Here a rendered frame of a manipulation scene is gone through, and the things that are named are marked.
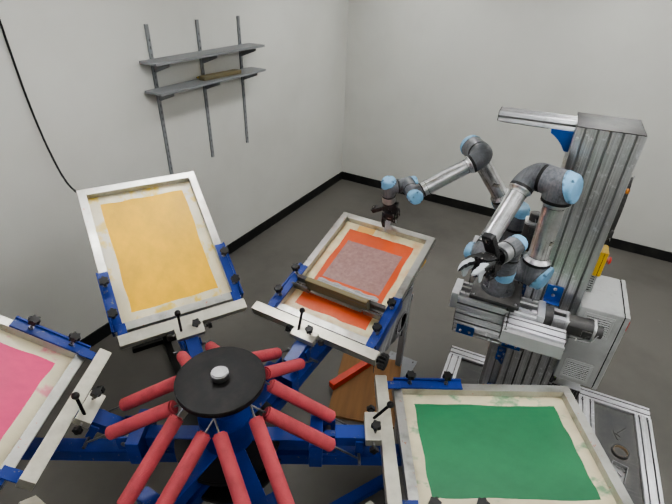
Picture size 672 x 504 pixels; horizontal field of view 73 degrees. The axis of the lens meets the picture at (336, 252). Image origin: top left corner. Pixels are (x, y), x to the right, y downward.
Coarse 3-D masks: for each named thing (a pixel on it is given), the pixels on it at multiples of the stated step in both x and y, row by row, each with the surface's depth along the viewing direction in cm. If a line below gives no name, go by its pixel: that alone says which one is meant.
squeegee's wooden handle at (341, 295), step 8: (312, 280) 230; (312, 288) 233; (320, 288) 229; (328, 288) 226; (336, 288) 225; (328, 296) 230; (336, 296) 226; (344, 296) 222; (352, 296) 220; (360, 296) 220; (352, 304) 224; (360, 304) 220; (368, 304) 219
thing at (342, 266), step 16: (352, 240) 263; (368, 240) 261; (336, 256) 255; (352, 256) 254; (368, 256) 252; (320, 272) 248; (336, 272) 247; (352, 272) 245; (304, 304) 233; (320, 304) 232; (336, 304) 231
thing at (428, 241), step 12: (348, 216) 272; (360, 216) 271; (336, 228) 266; (372, 228) 267; (396, 228) 261; (324, 240) 260; (420, 240) 254; (432, 240) 251; (312, 252) 254; (420, 252) 246; (312, 264) 251; (420, 264) 240; (408, 276) 235; (408, 288) 232; (288, 312) 227; (324, 324) 219; (348, 336) 213; (360, 336) 212
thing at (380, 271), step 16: (384, 240) 260; (384, 256) 251; (400, 256) 250; (368, 272) 244; (384, 272) 243; (352, 288) 238; (368, 288) 236; (384, 288) 235; (352, 320) 223; (368, 320) 222
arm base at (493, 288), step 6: (492, 276) 210; (486, 282) 214; (492, 282) 210; (498, 282) 209; (486, 288) 213; (492, 288) 210; (498, 288) 209; (504, 288) 209; (510, 288) 210; (492, 294) 211; (498, 294) 210; (504, 294) 209; (510, 294) 211
